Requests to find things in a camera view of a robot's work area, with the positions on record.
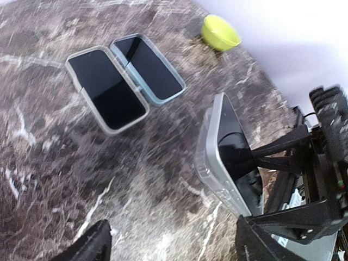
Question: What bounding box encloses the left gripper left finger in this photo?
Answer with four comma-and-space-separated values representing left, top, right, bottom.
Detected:
51, 219, 112, 261

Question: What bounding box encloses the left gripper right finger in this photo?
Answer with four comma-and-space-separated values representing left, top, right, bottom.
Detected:
235, 216, 299, 261

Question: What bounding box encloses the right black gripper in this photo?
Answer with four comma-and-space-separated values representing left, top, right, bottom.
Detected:
250, 107, 347, 244

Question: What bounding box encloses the white phone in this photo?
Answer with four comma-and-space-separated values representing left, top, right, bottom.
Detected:
205, 92, 264, 216

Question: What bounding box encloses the clear white phone case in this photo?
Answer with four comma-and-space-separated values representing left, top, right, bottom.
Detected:
65, 46, 150, 136

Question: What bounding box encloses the light blue phone case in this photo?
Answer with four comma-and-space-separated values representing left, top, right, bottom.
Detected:
109, 33, 187, 107

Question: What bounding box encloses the transparent clear phone case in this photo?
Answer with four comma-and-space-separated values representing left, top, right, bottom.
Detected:
194, 107, 251, 217

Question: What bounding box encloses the green bowl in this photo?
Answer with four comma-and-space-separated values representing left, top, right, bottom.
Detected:
201, 14, 241, 52

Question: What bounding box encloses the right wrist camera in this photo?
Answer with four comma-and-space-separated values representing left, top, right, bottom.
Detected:
309, 85, 347, 162

